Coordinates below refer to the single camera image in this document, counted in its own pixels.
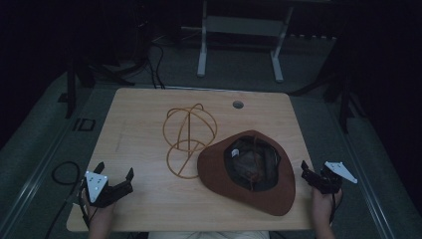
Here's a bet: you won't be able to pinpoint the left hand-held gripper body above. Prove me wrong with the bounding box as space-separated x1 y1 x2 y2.
79 170 134 209

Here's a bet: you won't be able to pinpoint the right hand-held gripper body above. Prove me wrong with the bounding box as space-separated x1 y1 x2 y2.
312 160 359 195

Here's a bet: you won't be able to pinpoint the golden wire hat stand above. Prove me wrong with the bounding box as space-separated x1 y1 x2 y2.
161 103 219 180

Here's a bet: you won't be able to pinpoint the brown cowboy hat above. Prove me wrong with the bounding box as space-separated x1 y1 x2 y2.
196 129 297 217

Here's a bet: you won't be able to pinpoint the person's left hand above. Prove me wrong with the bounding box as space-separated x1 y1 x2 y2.
80 189 117 227

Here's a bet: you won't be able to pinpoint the person's right hand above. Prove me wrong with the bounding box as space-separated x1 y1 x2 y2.
311 186 344 231

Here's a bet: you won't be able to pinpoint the black metal stand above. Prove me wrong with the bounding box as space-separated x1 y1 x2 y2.
292 71 366 134
58 58 135 120

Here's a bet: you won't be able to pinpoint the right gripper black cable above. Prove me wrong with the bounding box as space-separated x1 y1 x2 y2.
327 192 343 225

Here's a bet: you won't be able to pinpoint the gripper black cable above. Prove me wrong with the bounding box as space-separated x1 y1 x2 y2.
327 192 343 225
78 188 98 230

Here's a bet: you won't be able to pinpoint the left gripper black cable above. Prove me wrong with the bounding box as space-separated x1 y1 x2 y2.
78 188 98 230

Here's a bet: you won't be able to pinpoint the black looped floor cable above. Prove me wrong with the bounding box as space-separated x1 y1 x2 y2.
44 160 82 239

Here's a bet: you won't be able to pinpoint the black rectangular floor bracket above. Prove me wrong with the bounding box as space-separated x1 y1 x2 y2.
73 118 97 132

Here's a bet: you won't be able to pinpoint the black cables on floor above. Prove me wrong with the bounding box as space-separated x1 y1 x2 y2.
132 19 167 90

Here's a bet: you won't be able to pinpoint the white metal desk frame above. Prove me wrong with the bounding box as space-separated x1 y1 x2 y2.
196 0 296 84

